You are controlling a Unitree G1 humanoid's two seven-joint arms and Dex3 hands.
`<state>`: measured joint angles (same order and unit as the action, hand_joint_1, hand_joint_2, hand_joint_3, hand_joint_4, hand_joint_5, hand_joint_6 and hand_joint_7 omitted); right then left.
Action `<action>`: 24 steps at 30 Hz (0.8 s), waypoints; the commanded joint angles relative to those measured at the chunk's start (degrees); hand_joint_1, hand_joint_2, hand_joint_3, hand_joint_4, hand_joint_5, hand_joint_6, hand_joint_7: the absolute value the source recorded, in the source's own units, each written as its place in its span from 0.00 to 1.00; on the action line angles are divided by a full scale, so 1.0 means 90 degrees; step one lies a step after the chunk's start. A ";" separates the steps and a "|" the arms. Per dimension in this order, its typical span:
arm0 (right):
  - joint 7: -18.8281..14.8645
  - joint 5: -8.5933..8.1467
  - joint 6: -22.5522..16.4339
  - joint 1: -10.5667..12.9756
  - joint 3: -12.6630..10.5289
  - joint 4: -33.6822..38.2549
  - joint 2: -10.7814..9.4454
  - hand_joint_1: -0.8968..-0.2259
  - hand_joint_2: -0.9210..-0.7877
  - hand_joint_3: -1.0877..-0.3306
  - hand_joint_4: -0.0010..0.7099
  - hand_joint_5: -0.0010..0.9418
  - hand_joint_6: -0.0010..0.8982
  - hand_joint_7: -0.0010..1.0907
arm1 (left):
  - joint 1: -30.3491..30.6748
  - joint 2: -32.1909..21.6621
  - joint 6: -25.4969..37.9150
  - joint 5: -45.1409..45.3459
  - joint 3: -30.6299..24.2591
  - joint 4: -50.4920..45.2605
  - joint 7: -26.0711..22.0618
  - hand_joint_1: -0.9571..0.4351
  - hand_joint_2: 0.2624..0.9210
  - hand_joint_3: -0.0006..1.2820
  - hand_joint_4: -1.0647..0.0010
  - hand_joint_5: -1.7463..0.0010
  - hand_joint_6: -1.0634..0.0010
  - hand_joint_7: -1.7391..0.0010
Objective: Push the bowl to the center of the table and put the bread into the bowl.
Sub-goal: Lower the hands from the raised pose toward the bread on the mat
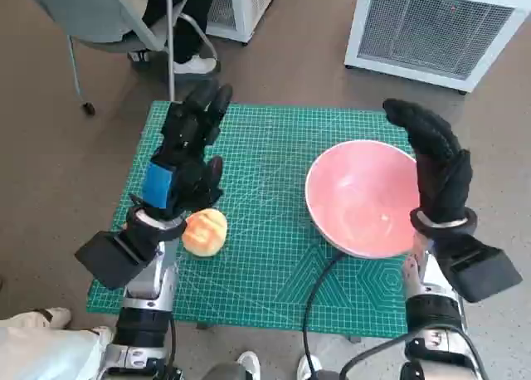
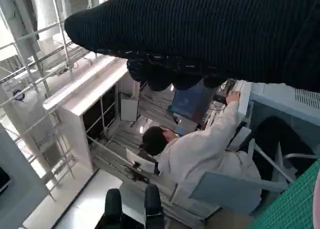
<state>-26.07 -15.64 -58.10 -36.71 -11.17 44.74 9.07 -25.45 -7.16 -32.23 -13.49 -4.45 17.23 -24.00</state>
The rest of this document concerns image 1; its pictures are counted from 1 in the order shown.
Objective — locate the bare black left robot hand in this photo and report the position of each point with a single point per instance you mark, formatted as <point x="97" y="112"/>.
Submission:
<point x="186" y="147"/>

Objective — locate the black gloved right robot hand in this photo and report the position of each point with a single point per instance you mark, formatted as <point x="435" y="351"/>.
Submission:
<point x="439" y="164"/>

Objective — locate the round toy bread bun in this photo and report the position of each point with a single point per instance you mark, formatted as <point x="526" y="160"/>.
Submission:
<point x="205" y="232"/>

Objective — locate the pink bowl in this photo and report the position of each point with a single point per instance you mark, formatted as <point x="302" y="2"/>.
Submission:
<point x="357" y="197"/>

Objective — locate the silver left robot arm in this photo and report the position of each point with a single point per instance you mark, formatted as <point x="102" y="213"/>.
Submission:
<point x="153" y="280"/>

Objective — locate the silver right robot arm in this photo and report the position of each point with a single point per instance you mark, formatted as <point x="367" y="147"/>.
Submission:
<point x="431" y="313"/>

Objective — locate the green cutting mat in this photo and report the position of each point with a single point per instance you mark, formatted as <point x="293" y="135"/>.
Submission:
<point x="265" y="181"/>

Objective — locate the person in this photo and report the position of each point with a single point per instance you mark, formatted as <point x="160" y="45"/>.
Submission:
<point x="41" y="351"/>
<point x="186" y="35"/>

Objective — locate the large white mesh cabinet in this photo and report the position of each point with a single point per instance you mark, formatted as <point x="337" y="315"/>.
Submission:
<point x="427" y="27"/>

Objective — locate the small white mesh cabinet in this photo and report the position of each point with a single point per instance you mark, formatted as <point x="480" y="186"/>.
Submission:
<point x="257" y="2"/>

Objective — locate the grey chair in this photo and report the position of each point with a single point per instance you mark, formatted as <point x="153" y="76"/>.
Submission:
<point x="83" y="11"/>

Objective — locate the white shoe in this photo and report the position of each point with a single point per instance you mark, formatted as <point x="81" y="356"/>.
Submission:
<point x="308" y="367"/>
<point x="248" y="365"/>

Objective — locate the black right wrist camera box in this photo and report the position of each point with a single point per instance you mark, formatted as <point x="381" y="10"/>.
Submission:
<point x="481" y="272"/>

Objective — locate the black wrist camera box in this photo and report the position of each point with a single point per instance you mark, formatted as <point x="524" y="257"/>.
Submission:
<point x="481" y="272"/>
<point x="108" y="259"/>

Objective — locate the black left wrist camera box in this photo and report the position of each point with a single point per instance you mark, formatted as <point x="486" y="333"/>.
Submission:
<point x="108" y="259"/>

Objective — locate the dark table bracket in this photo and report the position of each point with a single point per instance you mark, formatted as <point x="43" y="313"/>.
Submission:
<point x="354" y="340"/>

